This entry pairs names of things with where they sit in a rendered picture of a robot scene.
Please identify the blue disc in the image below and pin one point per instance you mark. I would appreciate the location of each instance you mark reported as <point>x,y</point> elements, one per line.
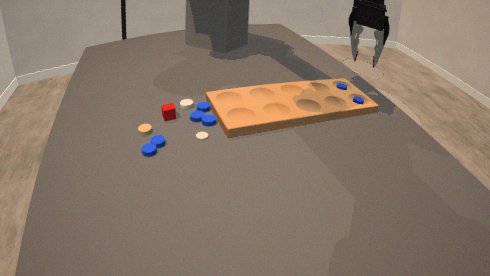
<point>149,149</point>
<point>158,140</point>
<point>203,106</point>
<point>358,100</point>
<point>196,116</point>
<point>208,120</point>
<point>341,86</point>

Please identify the orange tray with round pockets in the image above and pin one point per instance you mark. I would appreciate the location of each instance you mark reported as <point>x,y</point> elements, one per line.
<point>254,114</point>

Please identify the red block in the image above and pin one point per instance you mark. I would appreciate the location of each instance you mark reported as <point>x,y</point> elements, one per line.
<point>168,112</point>

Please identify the orange disc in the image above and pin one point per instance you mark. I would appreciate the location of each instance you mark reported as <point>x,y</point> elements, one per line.
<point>145,129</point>

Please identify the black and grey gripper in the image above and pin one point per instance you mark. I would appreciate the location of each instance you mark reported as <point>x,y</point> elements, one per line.
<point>370,14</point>

